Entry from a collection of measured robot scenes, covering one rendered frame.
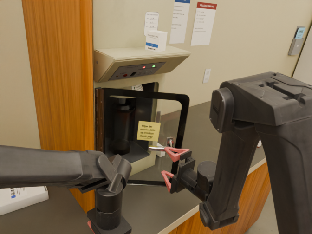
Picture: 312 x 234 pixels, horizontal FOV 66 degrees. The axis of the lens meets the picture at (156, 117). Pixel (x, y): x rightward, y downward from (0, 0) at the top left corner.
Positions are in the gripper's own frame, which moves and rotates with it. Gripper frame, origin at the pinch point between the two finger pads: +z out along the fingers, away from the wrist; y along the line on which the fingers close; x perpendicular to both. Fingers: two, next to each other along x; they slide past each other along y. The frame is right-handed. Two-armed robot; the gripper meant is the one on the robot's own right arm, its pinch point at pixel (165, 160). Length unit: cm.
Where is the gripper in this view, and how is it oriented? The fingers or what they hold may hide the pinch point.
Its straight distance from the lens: 79.9
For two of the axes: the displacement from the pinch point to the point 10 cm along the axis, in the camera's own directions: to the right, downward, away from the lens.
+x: -7.5, 2.3, -6.2
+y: 0.9, -8.9, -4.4
